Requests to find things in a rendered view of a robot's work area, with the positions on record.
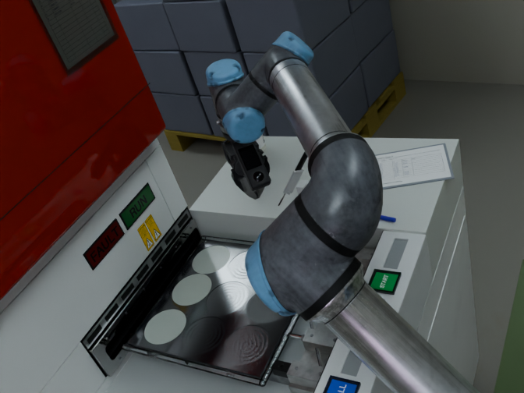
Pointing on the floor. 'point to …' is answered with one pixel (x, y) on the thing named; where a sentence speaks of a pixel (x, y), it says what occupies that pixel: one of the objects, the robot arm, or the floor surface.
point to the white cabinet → (453, 301)
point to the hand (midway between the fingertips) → (256, 196)
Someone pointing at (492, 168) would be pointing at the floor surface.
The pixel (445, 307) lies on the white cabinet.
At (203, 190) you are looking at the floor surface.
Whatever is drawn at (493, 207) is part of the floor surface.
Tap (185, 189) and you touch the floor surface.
